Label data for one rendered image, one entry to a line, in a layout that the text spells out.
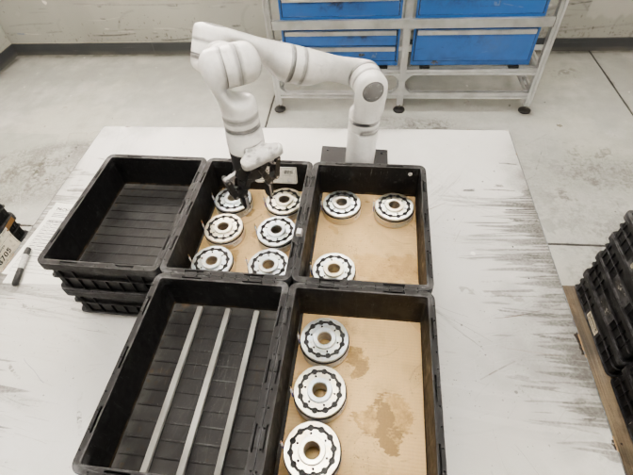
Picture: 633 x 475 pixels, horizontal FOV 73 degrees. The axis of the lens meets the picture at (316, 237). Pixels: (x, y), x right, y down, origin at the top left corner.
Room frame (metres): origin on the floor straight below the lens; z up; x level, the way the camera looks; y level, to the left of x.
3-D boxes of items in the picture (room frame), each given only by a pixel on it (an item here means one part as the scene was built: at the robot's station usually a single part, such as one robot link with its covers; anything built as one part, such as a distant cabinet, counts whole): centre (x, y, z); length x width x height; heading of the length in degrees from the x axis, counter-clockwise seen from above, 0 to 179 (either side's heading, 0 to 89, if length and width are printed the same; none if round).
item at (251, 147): (0.70, 0.12, 1.18); 0.11 x 0.09 x 0.06; 34
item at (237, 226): (0.76, 0.24, 0.86); 0.10 x 0.10 x 0.01
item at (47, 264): (0.80, 0.47, 0.92); 0.40 x 0.30 x 0.02; 170
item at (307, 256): (0.69, -0.12, 0.87); 0.40 x 0.30 x 0.11; 170
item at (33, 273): (0.91, 0.80, 0.70); 0.33 x 0.23 x 0.01; 171
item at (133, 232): (0.80, 0.47, 0.87); 0.40 x 0.30 x 0.11; 170
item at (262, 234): (0.74, 0.10, 0.86); 0.10 x 0.10 x 0.01
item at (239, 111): (0.72, 0.14, 1.27); 0.09 x 0.07 x 0.15; 107
